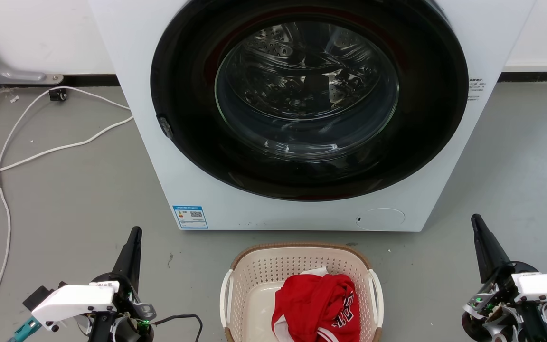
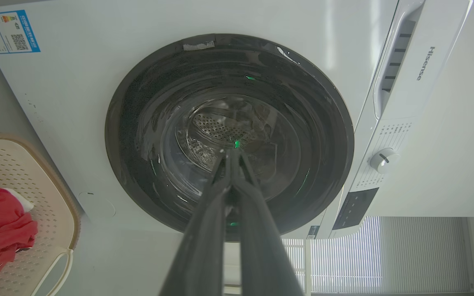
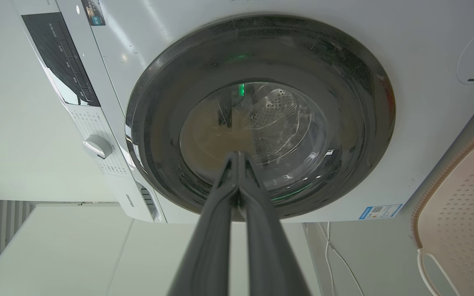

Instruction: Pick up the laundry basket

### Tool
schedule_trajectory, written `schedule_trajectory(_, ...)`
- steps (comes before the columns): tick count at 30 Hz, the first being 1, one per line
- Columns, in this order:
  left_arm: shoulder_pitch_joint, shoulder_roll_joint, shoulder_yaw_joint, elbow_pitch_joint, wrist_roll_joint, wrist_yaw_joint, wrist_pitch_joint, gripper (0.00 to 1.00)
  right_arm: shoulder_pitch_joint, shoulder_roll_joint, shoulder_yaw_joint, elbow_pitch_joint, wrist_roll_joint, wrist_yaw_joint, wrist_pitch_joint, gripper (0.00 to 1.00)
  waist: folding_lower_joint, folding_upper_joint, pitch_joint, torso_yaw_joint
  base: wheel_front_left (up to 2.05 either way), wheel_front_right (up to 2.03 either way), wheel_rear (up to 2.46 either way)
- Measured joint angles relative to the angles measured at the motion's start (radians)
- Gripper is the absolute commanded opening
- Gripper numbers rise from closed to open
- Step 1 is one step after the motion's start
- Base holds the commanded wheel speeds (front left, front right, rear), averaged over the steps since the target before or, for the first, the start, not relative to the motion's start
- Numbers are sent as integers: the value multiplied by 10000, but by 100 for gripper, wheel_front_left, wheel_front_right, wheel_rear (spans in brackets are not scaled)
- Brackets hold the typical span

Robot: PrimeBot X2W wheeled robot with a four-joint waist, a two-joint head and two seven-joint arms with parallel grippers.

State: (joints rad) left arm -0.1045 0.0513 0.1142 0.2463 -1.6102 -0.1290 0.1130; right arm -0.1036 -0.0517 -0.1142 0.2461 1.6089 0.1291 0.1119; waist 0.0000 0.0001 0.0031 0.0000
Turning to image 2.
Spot round dark washing machine door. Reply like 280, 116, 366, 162
105, 33, 355, 242

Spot white washing machine dial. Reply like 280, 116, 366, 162
369, 148, 401, 174

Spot white vertical window blinds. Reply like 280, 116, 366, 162
281, 216, 473, 294

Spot blue energy label sticker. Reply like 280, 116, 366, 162
0, 10, 41, 55

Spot white Hisense washing machine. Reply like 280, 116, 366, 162
0, 0, 474, 296

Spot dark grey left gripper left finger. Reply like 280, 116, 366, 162
158, 149, 232, 296

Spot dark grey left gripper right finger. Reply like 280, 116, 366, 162
231, 149, 304, 296

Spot cream perforated laundry basket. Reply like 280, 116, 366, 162
0, 132, 81, 296

